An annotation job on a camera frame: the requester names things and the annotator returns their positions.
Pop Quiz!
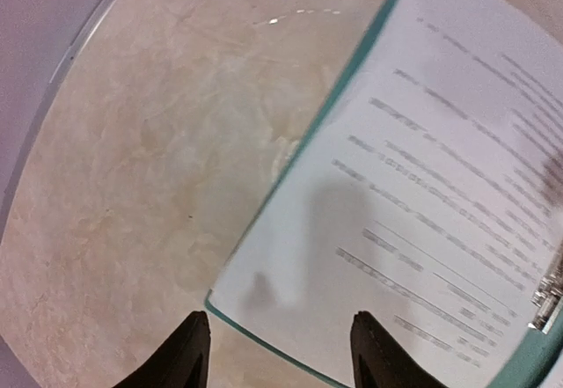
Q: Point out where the metal folder clip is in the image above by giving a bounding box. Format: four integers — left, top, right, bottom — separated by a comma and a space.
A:
529, 253, 562, 334

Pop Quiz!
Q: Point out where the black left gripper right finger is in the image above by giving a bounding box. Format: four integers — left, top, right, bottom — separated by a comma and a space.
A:
350, 311, 445, 388

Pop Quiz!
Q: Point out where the white paper stack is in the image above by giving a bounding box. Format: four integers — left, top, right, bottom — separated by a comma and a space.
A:
208, 0, 563, 384

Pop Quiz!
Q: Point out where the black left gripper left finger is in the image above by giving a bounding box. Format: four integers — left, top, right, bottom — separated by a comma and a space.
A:
114, 311, 211, 388

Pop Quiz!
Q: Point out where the green file folder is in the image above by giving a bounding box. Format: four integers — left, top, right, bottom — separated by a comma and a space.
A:
204, 0, 563, 388

